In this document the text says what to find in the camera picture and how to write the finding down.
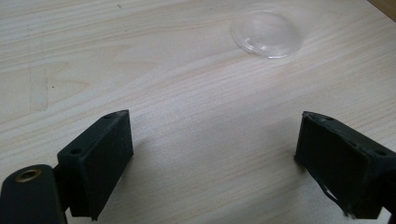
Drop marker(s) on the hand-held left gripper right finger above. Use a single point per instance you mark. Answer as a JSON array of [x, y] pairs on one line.
[[342, 158]]

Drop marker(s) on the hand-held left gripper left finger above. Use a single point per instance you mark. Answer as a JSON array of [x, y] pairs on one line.
[[99, 161]]

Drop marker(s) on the clear plastic dome lid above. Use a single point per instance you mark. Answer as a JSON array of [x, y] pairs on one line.
[[267, 32]]

